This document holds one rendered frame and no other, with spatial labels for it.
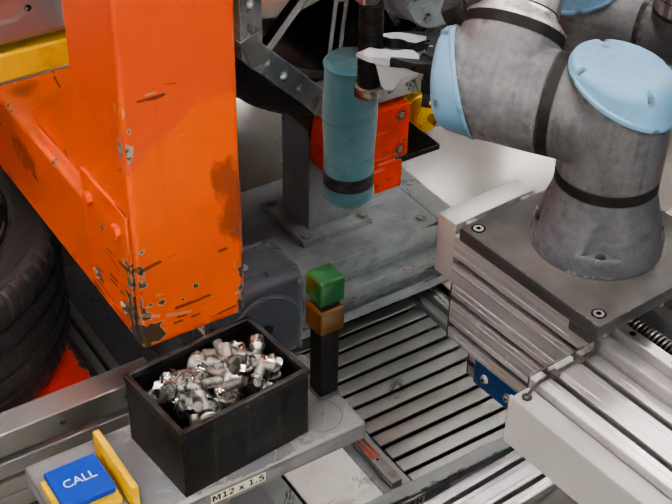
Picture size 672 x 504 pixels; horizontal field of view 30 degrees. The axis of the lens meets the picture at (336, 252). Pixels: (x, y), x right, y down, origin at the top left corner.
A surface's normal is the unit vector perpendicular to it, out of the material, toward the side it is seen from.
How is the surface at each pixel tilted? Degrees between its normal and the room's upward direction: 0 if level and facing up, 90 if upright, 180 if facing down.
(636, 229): 73
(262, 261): 0
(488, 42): 47
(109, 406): 90
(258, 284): 22
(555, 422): 0
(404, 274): 90
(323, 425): 0
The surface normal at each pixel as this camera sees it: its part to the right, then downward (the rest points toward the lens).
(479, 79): -0.33, -0.04
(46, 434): 0.55, 0.51
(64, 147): -0.84, 0.32
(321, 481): 0.02, -0.80
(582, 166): -0.67, 0.44
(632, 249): 0.36, 0.30
